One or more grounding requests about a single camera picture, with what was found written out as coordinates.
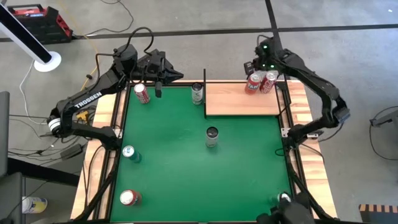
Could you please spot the yellow power plug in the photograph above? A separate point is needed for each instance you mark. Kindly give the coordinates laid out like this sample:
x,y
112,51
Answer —
x,y
82,115

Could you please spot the tall white can green print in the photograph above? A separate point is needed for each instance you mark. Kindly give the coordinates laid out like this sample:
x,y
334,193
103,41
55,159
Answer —
x,y
197,95

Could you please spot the red black tool case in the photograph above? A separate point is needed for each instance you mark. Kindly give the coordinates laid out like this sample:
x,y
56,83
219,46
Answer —
x,y
40,25

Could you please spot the white yellow wipes canister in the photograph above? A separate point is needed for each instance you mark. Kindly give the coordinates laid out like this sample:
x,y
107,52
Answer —
x,y
34,204

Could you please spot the orange Fanta can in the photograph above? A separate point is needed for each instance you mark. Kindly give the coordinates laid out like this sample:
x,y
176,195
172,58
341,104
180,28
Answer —
x,y
252,85

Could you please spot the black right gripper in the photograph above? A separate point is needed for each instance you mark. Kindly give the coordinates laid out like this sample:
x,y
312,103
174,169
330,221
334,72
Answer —
x,y
266,57

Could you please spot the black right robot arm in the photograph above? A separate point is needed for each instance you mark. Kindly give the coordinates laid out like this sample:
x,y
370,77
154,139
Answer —
x,y
311,77

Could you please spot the silver metal bracket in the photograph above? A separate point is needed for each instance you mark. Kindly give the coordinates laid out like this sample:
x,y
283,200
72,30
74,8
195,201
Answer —
x,y
284,132
118,133

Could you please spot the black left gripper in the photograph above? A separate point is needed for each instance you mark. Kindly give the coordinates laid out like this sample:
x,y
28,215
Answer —
x,y
154,67

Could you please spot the red can silver lid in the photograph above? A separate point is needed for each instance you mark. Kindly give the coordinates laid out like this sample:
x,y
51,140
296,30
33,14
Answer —
x,y
127,197

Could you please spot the white stand round base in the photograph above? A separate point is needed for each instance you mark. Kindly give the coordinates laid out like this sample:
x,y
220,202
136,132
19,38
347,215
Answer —
x,y
46,63

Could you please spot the tall Celsius can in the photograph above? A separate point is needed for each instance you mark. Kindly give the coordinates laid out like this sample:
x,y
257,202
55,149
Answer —
x,y
211,140

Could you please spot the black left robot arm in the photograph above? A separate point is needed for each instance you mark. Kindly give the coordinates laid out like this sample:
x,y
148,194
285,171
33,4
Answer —
x,y
88,100

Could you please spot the red Coca-Cola can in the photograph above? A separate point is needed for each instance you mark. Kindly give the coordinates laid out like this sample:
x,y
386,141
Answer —
x,y
142,93

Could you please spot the black power adapter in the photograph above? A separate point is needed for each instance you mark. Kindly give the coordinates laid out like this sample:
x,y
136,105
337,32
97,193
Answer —
x,y
71,152

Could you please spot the Star Wars Coca-Cola can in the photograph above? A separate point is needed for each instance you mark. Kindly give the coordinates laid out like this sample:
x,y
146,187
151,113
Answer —
x,y
268,84

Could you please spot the black orange striped block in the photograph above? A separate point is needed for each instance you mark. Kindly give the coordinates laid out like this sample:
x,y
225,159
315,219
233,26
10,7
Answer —
x,y
377,214

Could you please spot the green table mat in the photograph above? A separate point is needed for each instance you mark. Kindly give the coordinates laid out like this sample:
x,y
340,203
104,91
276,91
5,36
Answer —
x,y
186,174

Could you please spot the blue silver Red Bull can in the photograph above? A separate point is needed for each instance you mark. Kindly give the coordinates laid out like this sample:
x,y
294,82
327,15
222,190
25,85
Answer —
x,y
284,196
129,151

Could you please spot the light wooden shelf board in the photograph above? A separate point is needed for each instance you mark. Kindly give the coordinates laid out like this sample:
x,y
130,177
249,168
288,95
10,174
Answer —
x,y
230,101

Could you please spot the dark grey panel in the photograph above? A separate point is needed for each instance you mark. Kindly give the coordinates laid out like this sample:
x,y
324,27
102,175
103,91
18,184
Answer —
x,y
3,133

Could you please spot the black table frame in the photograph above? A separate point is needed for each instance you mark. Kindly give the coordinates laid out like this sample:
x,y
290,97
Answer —
x,y
299,189

